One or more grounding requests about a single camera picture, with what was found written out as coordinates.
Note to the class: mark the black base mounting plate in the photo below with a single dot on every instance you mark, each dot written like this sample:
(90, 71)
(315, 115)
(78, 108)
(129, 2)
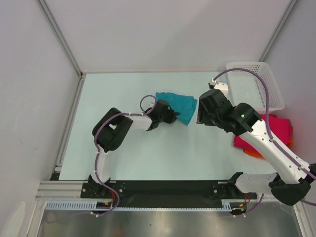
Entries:
(172, 192)

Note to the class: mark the left aluminium corner post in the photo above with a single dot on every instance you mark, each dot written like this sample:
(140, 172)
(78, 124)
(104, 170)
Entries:
(44, 7)

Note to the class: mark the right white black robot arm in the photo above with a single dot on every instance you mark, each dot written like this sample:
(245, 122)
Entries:
(292, 178)

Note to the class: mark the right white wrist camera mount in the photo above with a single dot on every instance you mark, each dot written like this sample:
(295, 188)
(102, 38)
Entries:
(223, 87)

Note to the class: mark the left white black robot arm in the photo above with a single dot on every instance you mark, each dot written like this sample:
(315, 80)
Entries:
(110, 132)

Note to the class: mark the teal t shirt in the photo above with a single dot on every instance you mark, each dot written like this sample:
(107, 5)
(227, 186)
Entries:
(185, 105)

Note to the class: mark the folded red t shirt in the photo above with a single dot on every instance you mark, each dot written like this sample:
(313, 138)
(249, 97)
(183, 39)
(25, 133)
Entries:
(279, 126)

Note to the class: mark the aluminium corner post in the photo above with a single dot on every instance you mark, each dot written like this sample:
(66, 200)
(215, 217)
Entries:
(289, 10)
(44, 7)

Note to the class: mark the aluminium frame rail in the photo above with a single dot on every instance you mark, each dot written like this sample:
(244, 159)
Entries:
(71, 190)

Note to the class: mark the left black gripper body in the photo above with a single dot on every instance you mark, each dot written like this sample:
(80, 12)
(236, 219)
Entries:
(167, 117)

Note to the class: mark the white plastic perforated basket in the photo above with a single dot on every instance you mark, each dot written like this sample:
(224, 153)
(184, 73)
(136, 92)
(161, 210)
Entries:
(246, 88)

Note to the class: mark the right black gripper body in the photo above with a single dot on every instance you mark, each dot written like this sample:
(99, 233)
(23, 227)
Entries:
(213, 121)

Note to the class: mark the white slotted cable duct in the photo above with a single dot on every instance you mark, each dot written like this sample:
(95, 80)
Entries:
(221, 206)

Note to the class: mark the right aluminium corner post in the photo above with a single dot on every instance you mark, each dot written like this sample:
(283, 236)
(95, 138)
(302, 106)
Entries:
(289, 10)

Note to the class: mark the folded orange t shirt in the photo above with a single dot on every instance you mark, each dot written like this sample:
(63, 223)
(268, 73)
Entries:
(249, 150)

